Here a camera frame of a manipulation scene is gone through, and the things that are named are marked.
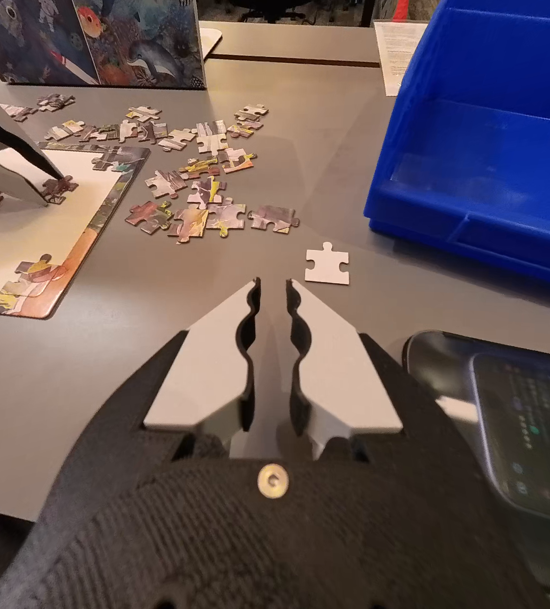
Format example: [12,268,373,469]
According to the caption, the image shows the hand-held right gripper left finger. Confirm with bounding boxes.
[143,277,262,456]

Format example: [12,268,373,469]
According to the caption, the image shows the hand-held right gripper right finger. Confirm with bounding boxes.
[285,280,405,461]

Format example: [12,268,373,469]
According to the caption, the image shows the dark brown puzzle piece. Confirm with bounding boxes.
[42,175,80,204]

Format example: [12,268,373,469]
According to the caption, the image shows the lion jigsaw puzzle board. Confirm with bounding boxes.
[0,145,152,320]

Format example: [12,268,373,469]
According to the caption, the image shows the orange yellow puzzle piece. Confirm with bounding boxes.
[3,254,69,299]

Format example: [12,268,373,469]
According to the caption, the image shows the dark teal spot puzzle piece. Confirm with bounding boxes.
[92,147,139,173]

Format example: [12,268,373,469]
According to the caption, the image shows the pile of puzzle pieces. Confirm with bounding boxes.
[0,93,301,245]

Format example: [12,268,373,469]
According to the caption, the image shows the blank white puzzle piece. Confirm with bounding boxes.
[304,242,351,286]

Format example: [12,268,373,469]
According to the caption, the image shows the space print puzzle box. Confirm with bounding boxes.
[0,0,208,91]

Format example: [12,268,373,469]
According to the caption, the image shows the smartphone with lit screen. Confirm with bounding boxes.
[471,353,550,518]

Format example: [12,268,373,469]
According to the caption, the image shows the blue bin with white label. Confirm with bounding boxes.
[364,0,550,292]

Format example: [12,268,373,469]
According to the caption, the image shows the black office chair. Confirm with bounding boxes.
[230,0,315,24]

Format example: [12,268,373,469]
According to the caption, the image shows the laminated instruction sheet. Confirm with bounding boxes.
[373,20,431,98]

